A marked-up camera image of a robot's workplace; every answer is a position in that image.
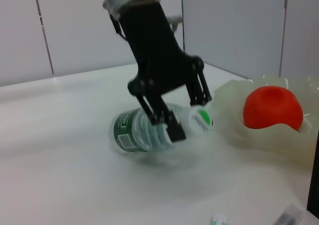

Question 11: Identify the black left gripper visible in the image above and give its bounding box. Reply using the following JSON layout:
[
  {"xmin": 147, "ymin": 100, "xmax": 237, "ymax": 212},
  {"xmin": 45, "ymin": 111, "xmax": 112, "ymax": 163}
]
[{"xmin": 119, "ymin": 1, "xmax": 214, "ymax": 143}]

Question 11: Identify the clear green-label water bottle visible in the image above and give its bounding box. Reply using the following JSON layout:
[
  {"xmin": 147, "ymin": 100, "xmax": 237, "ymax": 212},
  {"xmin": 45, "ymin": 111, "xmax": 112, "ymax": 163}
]
[{"xmin": 109, "ymin": 104, "xmax": 215, "ymax": 153}]

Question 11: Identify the red-orange toy orange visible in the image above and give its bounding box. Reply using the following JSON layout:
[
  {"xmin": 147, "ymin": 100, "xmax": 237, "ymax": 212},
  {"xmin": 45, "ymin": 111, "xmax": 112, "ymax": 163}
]
[{"xmin": 243, "ymin": 85, "xmax": 304, "ymax": 131}]

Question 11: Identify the mint green pen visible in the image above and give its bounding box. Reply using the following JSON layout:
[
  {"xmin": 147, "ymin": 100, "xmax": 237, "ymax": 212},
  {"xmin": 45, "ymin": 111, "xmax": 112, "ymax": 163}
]
[{"xmin": 211, "ymin": 212, "xmax": 227, "ymax": 225}]

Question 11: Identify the grey marker pen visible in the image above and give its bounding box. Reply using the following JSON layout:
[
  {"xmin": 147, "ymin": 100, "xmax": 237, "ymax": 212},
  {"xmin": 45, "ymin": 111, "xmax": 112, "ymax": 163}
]
[{"xmin": 273, "ymin": 205, "xmax": 305, "ymax": 225}]

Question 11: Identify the green glass fruit bowl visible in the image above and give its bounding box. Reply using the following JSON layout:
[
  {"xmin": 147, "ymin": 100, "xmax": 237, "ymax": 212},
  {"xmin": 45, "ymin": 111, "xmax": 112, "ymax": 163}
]
[{"xmin": 214, "ymin": 75, "xmax": 319, "ymax": 158}]

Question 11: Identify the black mesh pen holder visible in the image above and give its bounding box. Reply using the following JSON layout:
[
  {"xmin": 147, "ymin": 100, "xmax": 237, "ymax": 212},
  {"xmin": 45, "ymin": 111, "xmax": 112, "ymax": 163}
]
[{"xmin": 308, "ymin": 130, "xmax": 319, "ymax": 213}]

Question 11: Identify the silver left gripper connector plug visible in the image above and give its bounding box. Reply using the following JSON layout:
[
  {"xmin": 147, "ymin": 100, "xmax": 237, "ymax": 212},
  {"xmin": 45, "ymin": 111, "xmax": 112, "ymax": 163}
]
[{"xmin": 166, "ymin": 14, "xmax": 184, "ymax": 31}]

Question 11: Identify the grey left arm cable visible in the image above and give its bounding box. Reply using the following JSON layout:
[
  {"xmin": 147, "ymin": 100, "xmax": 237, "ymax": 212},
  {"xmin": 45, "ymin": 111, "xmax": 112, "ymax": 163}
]
[{"xmin": 109, "ymin": 12, "xmax": 128, "ymax": 41}]

